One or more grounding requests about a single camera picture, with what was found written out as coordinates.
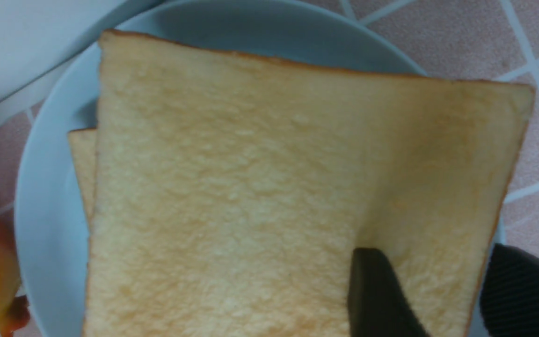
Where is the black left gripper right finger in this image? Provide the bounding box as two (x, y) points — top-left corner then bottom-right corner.
(480, 244), (539, 337)

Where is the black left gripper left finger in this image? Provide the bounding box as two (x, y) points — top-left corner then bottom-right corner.
(347, 248), (428, 337)

